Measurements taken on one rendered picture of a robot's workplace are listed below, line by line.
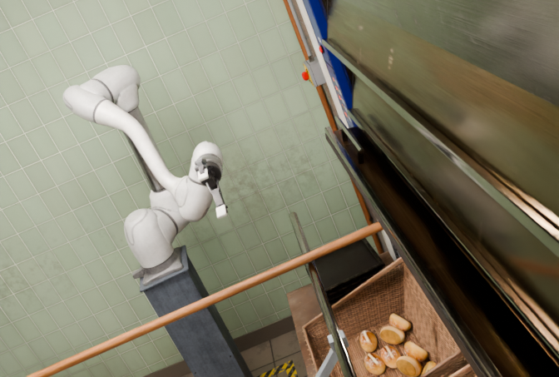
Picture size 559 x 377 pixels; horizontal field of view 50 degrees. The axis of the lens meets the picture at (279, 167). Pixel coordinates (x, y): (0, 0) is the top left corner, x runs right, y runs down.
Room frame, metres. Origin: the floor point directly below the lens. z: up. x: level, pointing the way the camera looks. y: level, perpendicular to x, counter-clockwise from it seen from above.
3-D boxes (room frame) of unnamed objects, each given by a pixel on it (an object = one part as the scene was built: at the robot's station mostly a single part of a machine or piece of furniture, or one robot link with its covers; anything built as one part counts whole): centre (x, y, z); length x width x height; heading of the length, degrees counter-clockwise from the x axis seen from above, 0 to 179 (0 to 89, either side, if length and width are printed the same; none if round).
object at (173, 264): (2.30, 0.65, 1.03); 0.22 x 0.18 x 0.06; 93
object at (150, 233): (2.31, 0.62, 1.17); 0.18 x 0.16 x 0.22; 139
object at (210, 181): (1.82, 0.22, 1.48); 0.09 x 0.07 x 0.08; 0
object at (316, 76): (2.54, -0.31, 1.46); 0.10 x 0.07 x 0.10; 179
